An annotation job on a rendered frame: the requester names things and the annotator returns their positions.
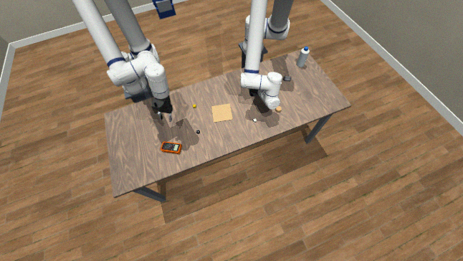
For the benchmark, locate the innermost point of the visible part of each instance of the tan flat mat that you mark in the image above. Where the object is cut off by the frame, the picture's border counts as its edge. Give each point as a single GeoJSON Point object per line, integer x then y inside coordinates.
{"type": "Point", "coordinates": [221, 112]}

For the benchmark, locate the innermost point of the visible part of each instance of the orange digital multimeter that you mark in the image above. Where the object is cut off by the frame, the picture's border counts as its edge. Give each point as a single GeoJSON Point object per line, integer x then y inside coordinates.
{"type": "Point", "coordinates": [171, 147]}

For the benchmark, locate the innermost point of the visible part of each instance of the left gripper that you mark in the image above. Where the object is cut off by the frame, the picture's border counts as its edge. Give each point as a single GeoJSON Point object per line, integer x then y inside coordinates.
{"type": "Point", "coordinates": [254, 92]}

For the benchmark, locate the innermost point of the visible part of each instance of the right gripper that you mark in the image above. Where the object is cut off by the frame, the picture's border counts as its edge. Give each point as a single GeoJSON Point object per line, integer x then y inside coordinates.
{"type": "Point", "coordinates": [163, 104]}

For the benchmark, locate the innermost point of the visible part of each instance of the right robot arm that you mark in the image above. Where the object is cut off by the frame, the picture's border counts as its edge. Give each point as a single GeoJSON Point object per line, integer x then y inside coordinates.
{"type": "Point", "coordinates": [123, 71]}

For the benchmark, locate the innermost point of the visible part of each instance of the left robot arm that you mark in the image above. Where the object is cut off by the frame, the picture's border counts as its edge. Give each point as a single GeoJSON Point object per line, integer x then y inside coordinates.
{"type": "Point", "coordinates": [254, 31]}

